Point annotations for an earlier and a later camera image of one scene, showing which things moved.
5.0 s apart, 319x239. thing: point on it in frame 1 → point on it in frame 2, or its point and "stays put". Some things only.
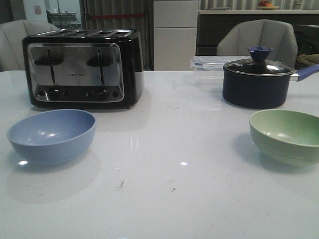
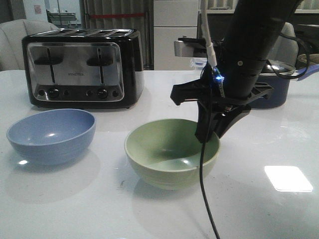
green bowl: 285,137 → 166,154
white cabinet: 175,23 stays put
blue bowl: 53,137 stays put
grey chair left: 12,33 stays put
